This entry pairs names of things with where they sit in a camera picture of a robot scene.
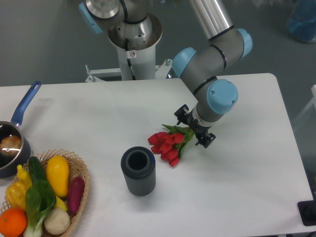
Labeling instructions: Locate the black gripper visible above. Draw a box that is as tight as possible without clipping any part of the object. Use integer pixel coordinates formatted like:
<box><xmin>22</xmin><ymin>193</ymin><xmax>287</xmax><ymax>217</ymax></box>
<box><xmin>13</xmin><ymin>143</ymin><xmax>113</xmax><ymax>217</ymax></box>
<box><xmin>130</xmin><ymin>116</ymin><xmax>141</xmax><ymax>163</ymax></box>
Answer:
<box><xmin>174</xmin><ymin>104</ymin><xmax>216</xmax><ymax>148</ymax></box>

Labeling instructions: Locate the red tulip bouquet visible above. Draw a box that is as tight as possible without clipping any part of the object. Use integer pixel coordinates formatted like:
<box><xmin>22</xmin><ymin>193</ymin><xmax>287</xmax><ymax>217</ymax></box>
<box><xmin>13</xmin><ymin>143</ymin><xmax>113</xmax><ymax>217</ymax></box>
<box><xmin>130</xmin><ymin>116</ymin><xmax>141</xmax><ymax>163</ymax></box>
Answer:
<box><xmin>148</xmin><ymin>124</ymin><xmax>195</xmax><ymax>167</ymax></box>

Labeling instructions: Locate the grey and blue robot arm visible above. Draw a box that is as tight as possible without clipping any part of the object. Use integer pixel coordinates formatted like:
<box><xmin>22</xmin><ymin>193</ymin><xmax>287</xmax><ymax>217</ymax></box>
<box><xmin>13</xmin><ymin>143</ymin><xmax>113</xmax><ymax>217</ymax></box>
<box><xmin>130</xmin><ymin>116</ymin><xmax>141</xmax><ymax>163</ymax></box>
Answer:
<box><xmin>79</xmin><ymin>0</ymin><xmax>252</xmax><ymax>147</ymax></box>

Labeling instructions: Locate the dark grey ribbed vase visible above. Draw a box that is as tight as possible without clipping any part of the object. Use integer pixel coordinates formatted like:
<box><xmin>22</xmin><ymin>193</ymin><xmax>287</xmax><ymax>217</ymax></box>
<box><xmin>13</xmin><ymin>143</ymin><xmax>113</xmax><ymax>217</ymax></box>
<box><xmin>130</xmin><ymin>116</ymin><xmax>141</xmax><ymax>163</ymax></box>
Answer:
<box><xmin>120</xmin><ymin>146</ymin><xmax>156</xmax><ymax>197</ymax></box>

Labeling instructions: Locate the black device at table edge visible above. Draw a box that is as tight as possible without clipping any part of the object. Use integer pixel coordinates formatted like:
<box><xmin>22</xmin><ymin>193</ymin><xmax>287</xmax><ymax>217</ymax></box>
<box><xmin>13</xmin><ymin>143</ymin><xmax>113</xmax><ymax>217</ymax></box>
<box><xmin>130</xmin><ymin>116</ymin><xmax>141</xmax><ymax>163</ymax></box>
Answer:
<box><xmin>297</xmin><ymin>200</ymin><xmax>316</xmax><ymax>226</ymax></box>

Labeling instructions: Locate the purple eggplant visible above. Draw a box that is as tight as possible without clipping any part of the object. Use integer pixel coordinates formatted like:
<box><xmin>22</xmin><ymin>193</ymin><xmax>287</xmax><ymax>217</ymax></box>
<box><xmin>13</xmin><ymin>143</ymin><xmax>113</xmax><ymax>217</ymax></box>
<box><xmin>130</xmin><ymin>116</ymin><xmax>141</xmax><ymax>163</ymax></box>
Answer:
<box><xmin>67</xmin><ymin>176</ymin><xmax>85</xmax><ymax>214</ymax></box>

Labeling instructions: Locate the blue mesh bag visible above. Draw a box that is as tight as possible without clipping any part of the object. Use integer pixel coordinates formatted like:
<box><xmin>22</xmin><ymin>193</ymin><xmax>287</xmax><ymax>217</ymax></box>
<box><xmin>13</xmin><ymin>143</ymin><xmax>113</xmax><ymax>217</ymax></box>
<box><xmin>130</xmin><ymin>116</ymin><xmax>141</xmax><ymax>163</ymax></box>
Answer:
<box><xmin>286</xmin><ymin>0</ymin><xmax>316</xmax><ymax>43</ymax></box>

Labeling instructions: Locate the yellow squash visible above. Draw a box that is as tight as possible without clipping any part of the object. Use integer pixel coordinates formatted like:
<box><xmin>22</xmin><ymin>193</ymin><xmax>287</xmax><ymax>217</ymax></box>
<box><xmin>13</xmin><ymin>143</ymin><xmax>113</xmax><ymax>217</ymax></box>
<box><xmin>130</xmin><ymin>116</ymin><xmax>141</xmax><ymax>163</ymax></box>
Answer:
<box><xmin>46</xmin><ymin>156</ymin><xmax>70</xmax><ymax>198</ymax></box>

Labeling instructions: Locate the yellow banana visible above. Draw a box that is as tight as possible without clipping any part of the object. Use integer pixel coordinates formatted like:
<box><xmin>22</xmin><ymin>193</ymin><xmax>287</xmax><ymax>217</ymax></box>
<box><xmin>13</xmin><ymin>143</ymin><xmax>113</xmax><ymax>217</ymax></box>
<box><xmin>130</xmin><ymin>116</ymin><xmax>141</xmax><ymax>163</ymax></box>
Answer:
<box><xmin>54</xmin><ymin>197</ymin><xmax>68</xmax><ymax>211</ymax></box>

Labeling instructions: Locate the green cucumber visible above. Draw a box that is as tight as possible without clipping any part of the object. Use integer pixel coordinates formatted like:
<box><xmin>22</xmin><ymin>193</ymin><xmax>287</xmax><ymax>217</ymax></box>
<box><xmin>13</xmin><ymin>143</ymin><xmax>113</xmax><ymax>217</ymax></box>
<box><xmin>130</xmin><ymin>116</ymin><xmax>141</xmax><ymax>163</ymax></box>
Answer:
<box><xmin>28</xmin><ymin>156</ymin><xmax>47</xmax><ymax>183</ymax></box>

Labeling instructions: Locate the white garlic bulb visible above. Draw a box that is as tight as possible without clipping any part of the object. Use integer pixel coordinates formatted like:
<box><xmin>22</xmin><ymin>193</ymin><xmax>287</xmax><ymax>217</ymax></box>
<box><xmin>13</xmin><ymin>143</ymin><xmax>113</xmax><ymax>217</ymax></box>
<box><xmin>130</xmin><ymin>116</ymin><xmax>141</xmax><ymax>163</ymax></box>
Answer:
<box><xmin>44</xmin><ymin>208</ymin><xmax>70</xmax><ymax>235</ymax></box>

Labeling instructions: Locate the green bok choy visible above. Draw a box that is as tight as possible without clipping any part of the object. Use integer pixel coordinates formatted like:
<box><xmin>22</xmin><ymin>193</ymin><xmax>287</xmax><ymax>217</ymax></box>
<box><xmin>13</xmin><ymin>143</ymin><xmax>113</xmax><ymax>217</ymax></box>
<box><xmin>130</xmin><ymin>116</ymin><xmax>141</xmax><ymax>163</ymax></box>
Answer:
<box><xmin>23</xmin><ymin>180</ymin><xmax>56</xmax><ymax>237</ymax></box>

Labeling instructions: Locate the small yellow gourd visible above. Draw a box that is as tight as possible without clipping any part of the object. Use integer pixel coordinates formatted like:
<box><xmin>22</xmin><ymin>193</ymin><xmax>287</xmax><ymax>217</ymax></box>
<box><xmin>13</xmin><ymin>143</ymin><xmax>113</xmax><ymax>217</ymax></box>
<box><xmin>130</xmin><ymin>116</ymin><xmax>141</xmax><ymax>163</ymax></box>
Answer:
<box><xmin>17</xmin><ymin>164</ymin><xmax>32</xmax><ymax>189</ymax></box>

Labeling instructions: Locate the brown bread roll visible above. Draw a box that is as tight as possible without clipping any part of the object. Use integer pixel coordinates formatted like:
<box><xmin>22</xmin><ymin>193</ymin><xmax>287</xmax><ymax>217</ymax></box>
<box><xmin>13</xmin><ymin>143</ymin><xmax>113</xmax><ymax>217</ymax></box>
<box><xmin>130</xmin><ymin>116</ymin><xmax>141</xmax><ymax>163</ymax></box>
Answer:
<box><xmin>0</xmin><ymin>135</ymin><xmax>22</xmax><ymax>156</ymax></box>

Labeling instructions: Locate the yellow bell pepper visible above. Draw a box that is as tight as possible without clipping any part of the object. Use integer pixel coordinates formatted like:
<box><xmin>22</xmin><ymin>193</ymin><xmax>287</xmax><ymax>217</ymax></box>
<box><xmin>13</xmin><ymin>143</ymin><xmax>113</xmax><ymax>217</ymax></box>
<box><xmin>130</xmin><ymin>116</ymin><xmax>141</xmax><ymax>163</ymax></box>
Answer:
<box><xmin>5</xmin><ymin>181</ymin><xmax>27</xmax><ymax>211</ymax></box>

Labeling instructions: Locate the orange fruit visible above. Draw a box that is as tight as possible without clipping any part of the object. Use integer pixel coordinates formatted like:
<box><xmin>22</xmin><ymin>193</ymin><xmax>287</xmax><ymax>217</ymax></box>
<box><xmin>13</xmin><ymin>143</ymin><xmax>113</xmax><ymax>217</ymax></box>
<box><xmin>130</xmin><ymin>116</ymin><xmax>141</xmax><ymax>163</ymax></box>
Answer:
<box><xmin>0</xmin><ymin>208</ymin><xmax>27</xmax><ymax>237</ymax></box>

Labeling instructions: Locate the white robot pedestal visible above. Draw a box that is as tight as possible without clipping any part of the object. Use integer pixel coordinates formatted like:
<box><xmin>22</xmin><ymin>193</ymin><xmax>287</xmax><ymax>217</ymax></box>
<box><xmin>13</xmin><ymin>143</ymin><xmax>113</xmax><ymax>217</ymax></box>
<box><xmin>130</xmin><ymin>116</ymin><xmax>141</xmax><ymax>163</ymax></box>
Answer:
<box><xmin>86</xmin><ymin>13</ymin><xmax>172</xmax><ymax>82</ymax></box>

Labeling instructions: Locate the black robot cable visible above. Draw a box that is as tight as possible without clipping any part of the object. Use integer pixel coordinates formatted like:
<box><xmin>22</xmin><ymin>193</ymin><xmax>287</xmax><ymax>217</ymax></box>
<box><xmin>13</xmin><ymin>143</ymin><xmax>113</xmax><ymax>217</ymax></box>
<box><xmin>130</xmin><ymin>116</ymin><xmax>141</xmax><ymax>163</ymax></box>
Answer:
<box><xmin>124</xmin><ymin>39</ymin><xmax>136</xmax><ymax>80</ymax></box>

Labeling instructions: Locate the blue handled saucepan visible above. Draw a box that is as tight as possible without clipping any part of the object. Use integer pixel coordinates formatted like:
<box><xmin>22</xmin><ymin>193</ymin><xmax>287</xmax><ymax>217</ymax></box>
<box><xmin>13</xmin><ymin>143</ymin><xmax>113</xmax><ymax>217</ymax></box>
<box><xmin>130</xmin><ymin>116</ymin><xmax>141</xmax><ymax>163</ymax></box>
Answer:
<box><xmin>0</xmin><ymin>81</ymin><xmax>41</xmax><ymax>178</ymax></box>

